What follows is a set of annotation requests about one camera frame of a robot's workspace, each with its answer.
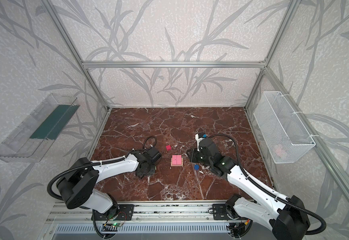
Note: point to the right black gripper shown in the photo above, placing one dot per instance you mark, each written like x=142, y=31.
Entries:
x=197, y=154

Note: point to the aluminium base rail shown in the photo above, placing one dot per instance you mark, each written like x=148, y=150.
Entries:
x=145, y=212

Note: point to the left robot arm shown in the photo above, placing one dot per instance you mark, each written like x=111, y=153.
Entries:
x=76, y=186

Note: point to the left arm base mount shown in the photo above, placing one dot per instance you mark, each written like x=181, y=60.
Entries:
x=123, y=212

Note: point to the white wire basket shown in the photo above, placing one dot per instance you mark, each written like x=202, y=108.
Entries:
x=280, y=124

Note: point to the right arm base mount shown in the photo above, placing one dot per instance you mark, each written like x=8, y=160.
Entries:
x=219, y=213

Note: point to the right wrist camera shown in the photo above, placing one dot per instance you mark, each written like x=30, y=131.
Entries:
x=199, y=137

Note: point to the clear plastic wall tray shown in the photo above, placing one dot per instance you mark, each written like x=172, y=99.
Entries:
x=31, y=140

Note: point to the pink block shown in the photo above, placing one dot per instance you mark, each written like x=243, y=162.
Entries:
x=174, y=160
x=179, y=160

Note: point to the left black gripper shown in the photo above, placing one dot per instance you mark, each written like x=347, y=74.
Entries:
x=147, y=170

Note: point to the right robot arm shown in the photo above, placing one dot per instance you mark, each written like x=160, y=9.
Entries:
x=286, y=217

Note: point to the aluminium frame crossbar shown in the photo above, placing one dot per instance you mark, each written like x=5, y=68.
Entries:
x=164, y=64

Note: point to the pink item in basket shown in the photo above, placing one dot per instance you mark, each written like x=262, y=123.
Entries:
x=280, y=151

